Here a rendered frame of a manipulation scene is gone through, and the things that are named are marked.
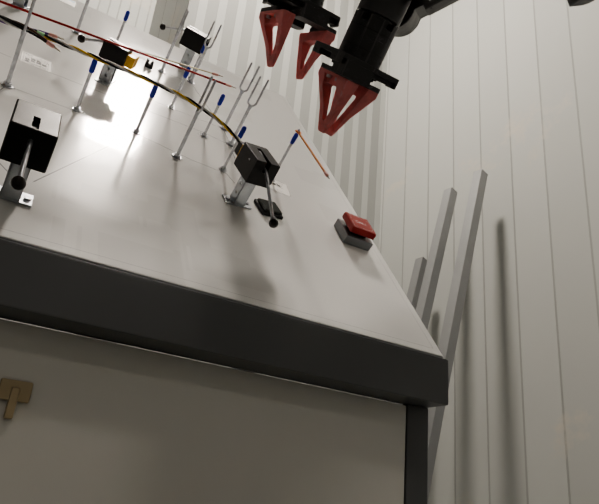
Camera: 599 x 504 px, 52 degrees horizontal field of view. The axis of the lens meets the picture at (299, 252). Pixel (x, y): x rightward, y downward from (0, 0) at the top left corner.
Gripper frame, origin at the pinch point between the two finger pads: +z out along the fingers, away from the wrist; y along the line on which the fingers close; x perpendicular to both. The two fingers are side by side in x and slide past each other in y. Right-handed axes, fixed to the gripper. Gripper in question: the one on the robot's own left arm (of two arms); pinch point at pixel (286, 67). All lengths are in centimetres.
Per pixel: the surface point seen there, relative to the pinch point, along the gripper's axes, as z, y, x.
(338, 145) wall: -26, -238, -276
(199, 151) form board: 14.9, 1.2, -17.9
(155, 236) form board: 27.2, 17.5, 8.4
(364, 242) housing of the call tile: 22.4, -23.3, 1.8
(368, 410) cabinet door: 43, -11, 24
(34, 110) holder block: 16.4, 34.2, 8.8
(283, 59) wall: -73, -189, -302
